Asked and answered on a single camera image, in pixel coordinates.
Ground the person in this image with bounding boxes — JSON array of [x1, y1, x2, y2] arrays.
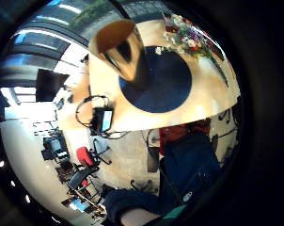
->
[[156, 117, 224, 206]]

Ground open laptop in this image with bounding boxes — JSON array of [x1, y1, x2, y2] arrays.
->
[[61, 196, 93, 215]]

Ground black office chair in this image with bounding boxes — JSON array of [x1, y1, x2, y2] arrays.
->
[[66, 166, 101, 192]]

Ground red office chair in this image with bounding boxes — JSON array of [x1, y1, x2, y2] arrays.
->
[[75, 146, 96, 168]]

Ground small black screen device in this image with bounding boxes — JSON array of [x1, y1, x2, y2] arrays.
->
[[91, 106, 115, 135]]

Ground dark blue round mat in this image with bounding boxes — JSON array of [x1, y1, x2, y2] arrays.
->
[[118, 45, 193, 114]]

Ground shiny gold metal vase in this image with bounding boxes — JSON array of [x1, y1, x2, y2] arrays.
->
[[88, 19, 150, 92]]

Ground bunch of colourful flowers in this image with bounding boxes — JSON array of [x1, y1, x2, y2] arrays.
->
[[155, 12, 231, 89]]

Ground black monitor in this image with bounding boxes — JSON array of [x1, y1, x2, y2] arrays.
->
[[35, 68, 71, 104]]

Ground black looped cable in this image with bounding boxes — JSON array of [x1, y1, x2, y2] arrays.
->
[[74, 94, 111, 128]]

